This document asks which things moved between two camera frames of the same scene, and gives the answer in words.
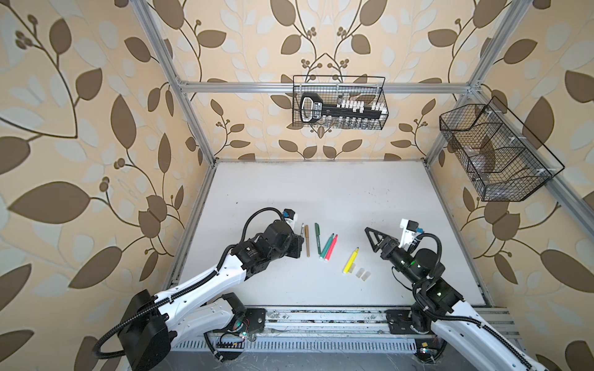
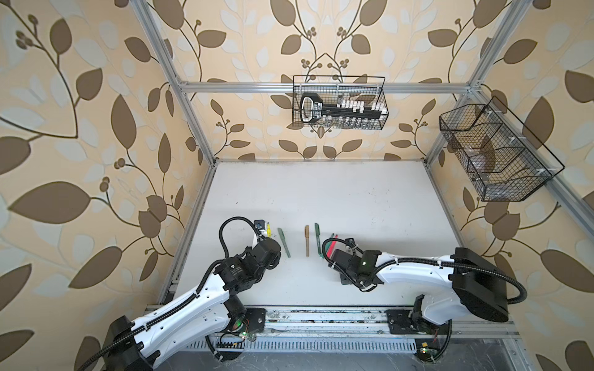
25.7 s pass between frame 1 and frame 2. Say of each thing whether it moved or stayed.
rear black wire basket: stayed
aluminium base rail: stayed
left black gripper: moved
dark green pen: stayed
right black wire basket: stayed
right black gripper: moved
